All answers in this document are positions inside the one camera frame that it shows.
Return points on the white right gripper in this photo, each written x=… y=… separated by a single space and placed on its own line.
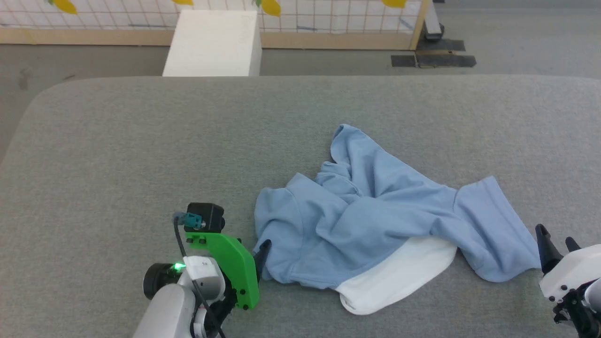
x=570 y=270

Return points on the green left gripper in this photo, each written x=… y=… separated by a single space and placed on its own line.
x=232 y=263

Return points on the light blue and white garment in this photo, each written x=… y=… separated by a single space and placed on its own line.
x=375 y=220

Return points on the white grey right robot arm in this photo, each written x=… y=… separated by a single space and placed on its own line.
x=584 y=307

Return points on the white rectangular box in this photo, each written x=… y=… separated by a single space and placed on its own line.
x=213 y=44

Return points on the long black floor mat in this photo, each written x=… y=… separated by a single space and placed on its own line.
x=441 y=61

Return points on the small black floor mat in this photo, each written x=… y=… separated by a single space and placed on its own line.
x=443 y=45

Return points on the grey metal stand foot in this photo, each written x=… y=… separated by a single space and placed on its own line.
x=433 y=23

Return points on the wooden framed grid fence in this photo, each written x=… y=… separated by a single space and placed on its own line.
x=94 y=36

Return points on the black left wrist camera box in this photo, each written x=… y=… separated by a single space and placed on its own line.
x=206 y=217

